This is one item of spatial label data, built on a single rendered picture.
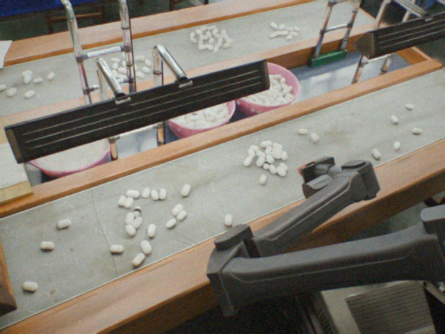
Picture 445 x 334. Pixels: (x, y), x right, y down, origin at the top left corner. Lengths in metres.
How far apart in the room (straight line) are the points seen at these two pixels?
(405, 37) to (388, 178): 0.42
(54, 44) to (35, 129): 0.91
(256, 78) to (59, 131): 0.48
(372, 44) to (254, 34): 0.73
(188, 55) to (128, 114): 0.83
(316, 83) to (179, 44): 0.59
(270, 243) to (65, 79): 1.11
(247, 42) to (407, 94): 0.68
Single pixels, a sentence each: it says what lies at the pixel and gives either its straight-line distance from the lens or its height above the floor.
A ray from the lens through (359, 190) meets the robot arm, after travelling 0.92.
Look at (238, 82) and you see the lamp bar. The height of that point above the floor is 1.08.
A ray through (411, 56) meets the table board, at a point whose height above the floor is 0.71.
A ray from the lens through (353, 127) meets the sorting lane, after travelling 1.54.
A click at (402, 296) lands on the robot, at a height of 0.48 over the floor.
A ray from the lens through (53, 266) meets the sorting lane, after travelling 1.13.
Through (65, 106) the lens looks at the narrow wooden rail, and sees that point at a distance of 1.48.
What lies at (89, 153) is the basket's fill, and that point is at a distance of 1.35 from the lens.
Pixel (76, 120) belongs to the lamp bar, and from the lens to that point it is 0.92.
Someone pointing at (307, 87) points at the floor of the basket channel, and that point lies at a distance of 1.77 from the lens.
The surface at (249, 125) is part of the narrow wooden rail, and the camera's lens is 1.39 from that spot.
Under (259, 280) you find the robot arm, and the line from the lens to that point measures 0.62.
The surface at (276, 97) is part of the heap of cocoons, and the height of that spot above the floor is 0.73.
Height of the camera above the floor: 1.70
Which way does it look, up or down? 48 degrees down
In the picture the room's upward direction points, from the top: 7 degrees clockwise
